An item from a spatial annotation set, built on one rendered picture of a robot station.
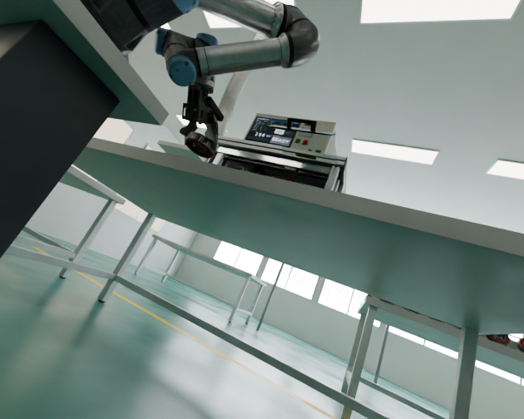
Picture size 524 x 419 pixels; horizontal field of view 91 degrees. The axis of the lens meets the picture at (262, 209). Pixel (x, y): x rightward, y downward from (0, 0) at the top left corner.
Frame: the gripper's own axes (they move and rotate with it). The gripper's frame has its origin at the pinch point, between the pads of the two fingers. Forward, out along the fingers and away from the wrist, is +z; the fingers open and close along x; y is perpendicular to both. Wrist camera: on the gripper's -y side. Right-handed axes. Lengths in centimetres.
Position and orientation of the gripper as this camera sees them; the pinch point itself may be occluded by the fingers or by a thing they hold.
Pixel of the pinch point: (200, 147)
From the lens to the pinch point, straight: 99.3
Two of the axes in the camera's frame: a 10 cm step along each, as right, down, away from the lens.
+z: -1.6, 9.6, 2.5
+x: 8.9, 2.5, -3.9
